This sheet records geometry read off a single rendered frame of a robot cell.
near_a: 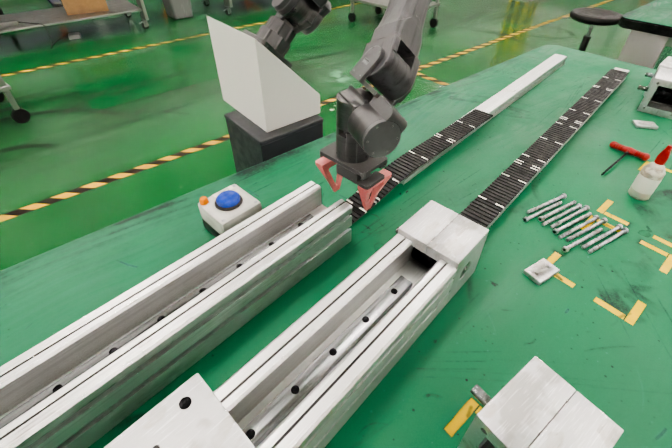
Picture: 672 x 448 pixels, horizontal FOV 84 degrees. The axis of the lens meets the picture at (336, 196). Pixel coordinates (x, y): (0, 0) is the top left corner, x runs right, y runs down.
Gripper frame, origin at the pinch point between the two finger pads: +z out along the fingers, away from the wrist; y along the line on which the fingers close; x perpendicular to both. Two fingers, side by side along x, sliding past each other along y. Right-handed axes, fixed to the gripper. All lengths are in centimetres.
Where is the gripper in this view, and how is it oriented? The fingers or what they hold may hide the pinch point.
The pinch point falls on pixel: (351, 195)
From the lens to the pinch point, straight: 69.3
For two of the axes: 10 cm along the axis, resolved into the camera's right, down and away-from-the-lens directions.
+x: 6.9, -4.5, 5.6
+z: 0.0, 7.8, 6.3
